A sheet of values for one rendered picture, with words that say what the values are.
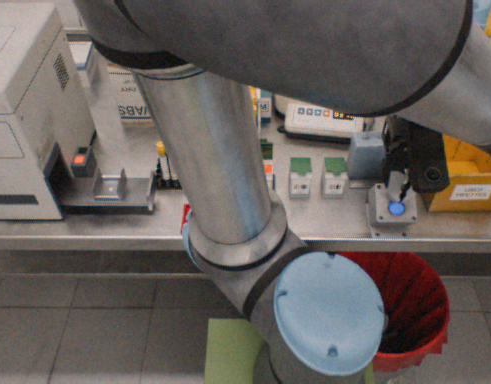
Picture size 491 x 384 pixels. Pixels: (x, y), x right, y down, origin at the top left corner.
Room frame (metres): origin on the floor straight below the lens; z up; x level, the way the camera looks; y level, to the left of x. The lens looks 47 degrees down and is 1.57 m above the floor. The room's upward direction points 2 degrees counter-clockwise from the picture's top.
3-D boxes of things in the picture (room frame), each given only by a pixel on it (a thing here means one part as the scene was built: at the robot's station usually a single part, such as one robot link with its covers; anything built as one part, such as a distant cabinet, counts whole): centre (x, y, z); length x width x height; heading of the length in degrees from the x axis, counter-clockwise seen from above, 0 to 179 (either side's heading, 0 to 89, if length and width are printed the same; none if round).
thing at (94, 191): (0.62, 0.27, 0.92); 0.21 x 0.07 x 0.05; 88
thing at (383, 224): (0.58, -0.27, 0.92); 0.13 x 0.07 x 0.08; 178
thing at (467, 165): (0.64, -0.42, 0.93); 0.13 x 0.13 x 0.10; 0
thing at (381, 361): (0.67, -0.36, 0.22); 0.38 x 0.37 x 0.44; 88
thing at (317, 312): (0.26, -0.08, 1.07); 0.13 x 0.12 x 0.14; 38
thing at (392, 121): (0.56, -0.27, 1.09); 0.09 x 0.08 x 0.12; 178
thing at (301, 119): (0.93, -0.21, 0.94); 0.30 x 0.24 x 0.12; 169
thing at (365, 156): (0.68, -0.27, 0.92); 0.10 x 0.07 x 0.10; 90
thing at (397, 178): (0.56, -0.26, 0.99); 0.06 x 0.03 x 0.09; 178
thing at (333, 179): (0.64, -0.18, 0.91); 0.05 x 0.04 x 0.07; 178
